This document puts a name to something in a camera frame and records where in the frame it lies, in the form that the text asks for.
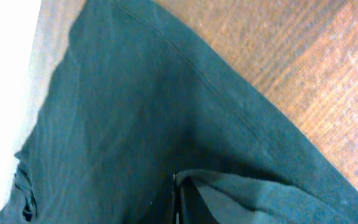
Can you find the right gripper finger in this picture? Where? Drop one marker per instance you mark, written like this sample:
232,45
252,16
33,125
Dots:
180,199

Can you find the dark green t-shirt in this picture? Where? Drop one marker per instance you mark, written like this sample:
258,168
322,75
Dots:
139,98

